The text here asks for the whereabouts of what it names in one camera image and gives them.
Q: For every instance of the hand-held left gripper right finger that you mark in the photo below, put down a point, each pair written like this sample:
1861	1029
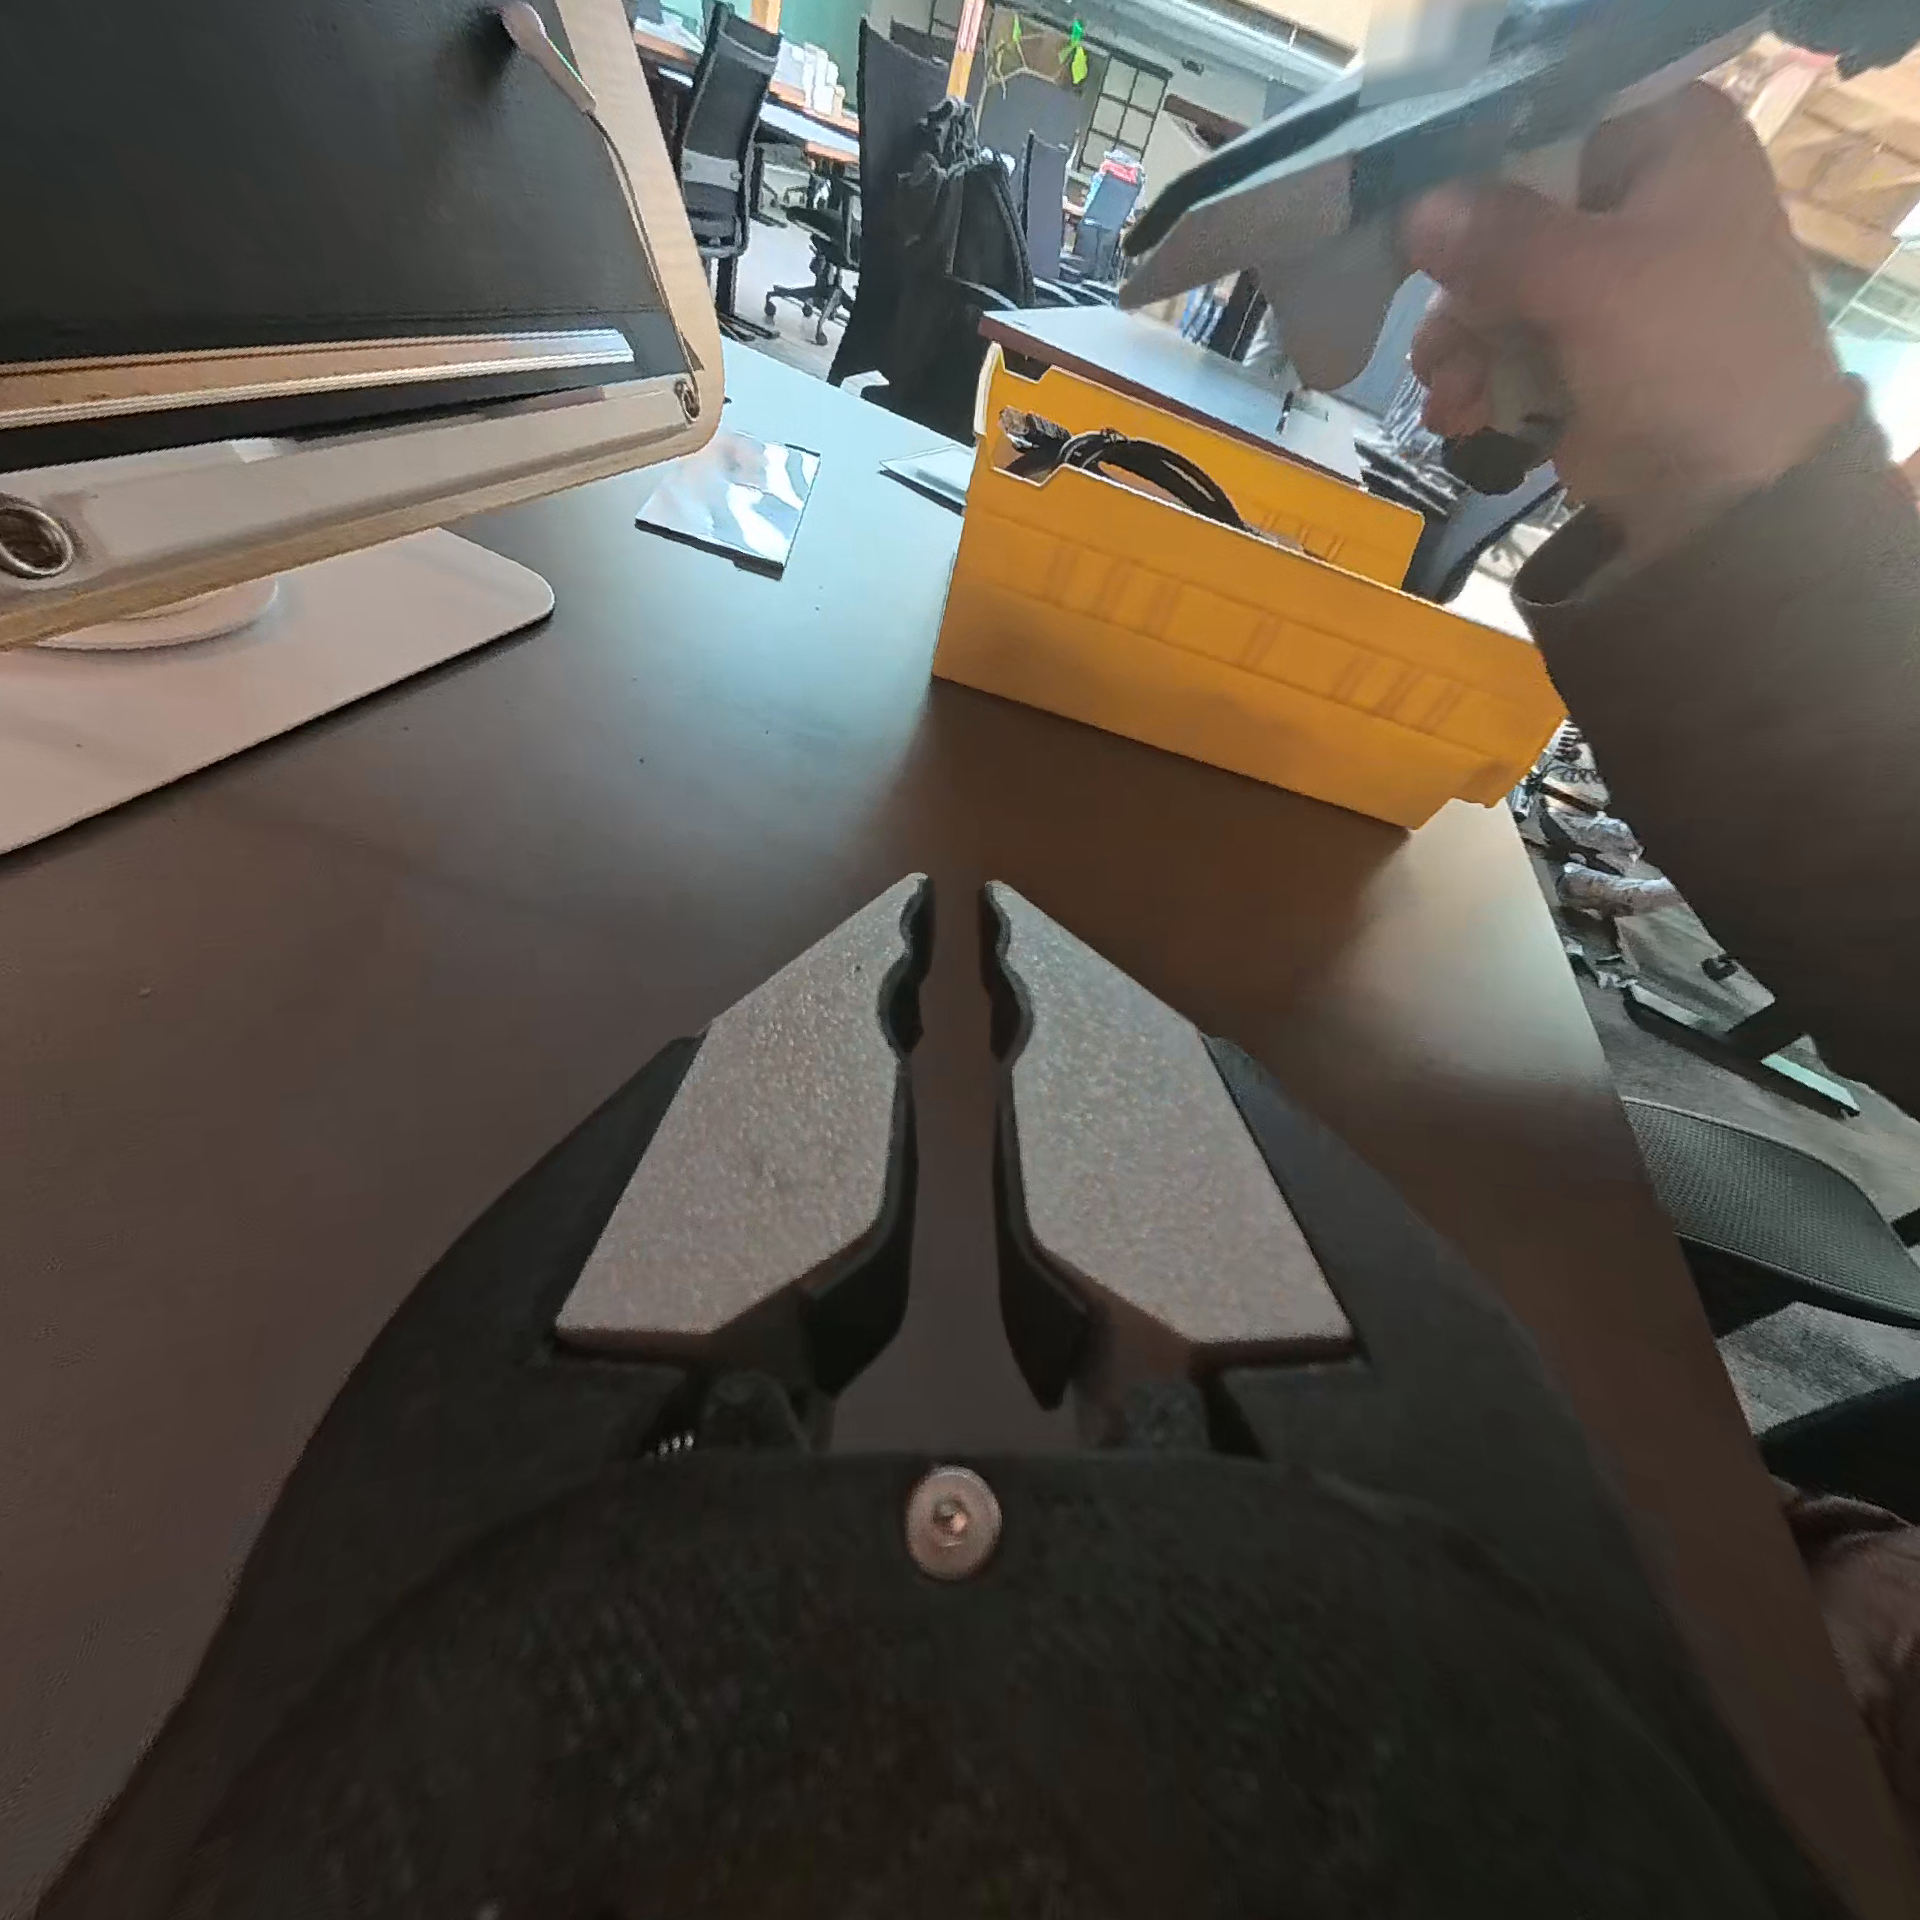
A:
1154	1186

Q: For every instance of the yellow plastic bin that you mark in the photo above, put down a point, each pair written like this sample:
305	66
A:
1198	631

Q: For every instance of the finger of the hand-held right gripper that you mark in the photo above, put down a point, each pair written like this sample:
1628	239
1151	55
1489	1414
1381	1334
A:
1342	286
1378	143

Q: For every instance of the person's right forearm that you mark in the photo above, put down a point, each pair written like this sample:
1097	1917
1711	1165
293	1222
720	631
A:
1771	720

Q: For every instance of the black mesh office chair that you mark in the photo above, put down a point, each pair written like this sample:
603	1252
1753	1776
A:
1771	1199

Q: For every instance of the person's right hand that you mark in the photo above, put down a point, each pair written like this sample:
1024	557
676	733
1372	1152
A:
1679	303

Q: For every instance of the black computer monitor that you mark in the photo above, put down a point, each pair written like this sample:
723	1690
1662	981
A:
302	151

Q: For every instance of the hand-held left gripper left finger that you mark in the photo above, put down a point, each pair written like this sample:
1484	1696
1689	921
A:
750	1186

